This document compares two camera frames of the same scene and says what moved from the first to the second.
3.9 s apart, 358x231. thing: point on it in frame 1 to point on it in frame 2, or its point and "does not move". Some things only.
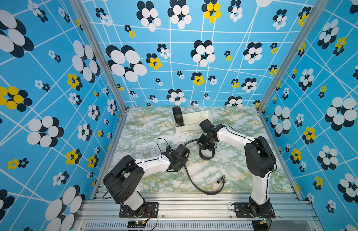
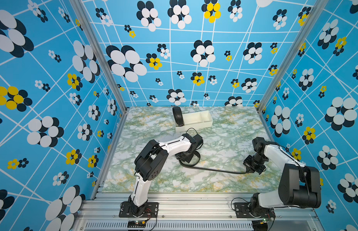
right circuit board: (260, 225) does not move
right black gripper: (208, 148) to (246, 162)
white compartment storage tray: (191, 121) does not move
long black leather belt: (178, 115) does not move
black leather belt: (222, 179) to (194, 165)
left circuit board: (136, 224) does not move
